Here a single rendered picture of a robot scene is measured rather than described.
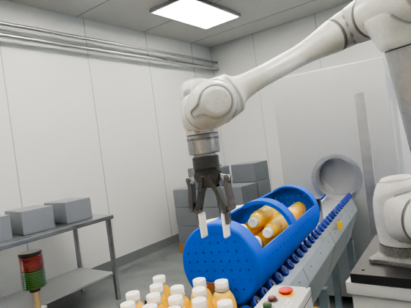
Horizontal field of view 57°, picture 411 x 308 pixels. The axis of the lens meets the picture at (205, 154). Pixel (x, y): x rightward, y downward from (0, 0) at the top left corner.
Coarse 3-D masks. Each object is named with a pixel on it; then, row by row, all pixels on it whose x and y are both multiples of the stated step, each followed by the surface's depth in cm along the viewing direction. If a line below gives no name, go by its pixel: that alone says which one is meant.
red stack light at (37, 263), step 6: (18, 258) 104; (24, 258) 103; (30, 258) 103; (36, 258) 104; (42, 258) 107; (18, 264) 104; (24, 264) 103; (30, 264) 103; (36, 264) 104; (42, 264) 106; (24, 270) 103; (30, 270) 103; (36, 270) 104
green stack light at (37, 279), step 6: (42, 270) 106; (24, 276) 103; (30, 276) 103; (36, 276) 104; (42, 276) 105; (24, 282) 103; (30, 282) 103; (36, 282) 104; (42, 282) 105; (24, 288) 103; (30, 288) 103; (36, 288) 104
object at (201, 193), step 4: (200, 180) 105; (200, 184) 106; (200, 188) 106; (204, 188) 107; (200, 192) 107; (204, 192) 108; (200, 196) 107; (204, 196) 109; (196, 200) 107; (200, 200) 107; (196, 204) 107; (200, 204) 107; (196, 208) 108; (200, 208) 109; (196, 212) 107
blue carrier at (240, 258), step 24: (288, 192) 201; (240, 216) 172; (288, 216) 155; (312, 216) 180; (192, 240) 129; (216, 240) 125; (240, 240) 120; (288, 240) 146; (192, 264) 130; (216, 264) 125; (240, 264) 121; (264, 264) 123; (240, 288) 122
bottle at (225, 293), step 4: (228, 288) 106; (216, 292) 107; (220, 292) 106; (224, 292) 106; (228, 292) 106; (216, 296) 106; (220, 296) 105; (224, 296) 105; (228, 296) 105; (232, 296) 106; (212, 300) 107; (216, 300) 105; (232, 300) 105; (216, 304) 105; (236, 304) 106
